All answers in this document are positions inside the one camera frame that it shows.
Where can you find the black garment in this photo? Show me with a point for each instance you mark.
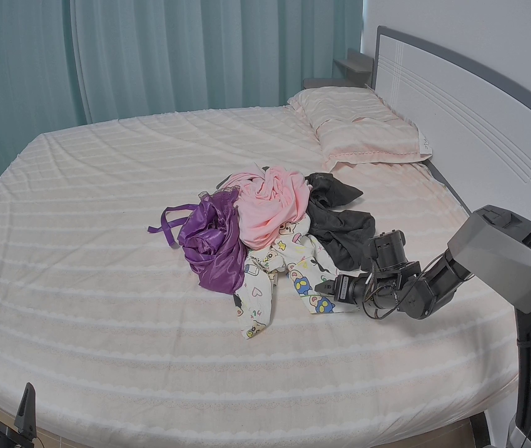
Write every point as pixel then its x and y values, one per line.
pixel 340 236

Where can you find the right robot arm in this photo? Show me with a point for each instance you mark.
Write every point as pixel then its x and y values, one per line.
pixel 494 259

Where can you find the purple satin garment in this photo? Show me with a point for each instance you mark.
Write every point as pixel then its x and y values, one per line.
pixel 214 245

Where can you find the grey bedside table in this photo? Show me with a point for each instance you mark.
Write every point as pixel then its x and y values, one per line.
pixel 354 63

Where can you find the white printed pyjama top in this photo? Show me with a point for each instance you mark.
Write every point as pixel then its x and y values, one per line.
pixel 258 292

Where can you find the pink garment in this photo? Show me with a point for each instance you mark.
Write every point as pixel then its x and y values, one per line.
pixel 270 208

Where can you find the bed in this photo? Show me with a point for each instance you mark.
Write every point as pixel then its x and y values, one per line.
pixel 107 250

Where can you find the blue-green curtain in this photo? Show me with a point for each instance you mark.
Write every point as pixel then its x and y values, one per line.
pixel 223 40
pixel 13 63

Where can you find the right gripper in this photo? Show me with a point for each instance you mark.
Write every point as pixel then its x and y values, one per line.
pixel 352 290

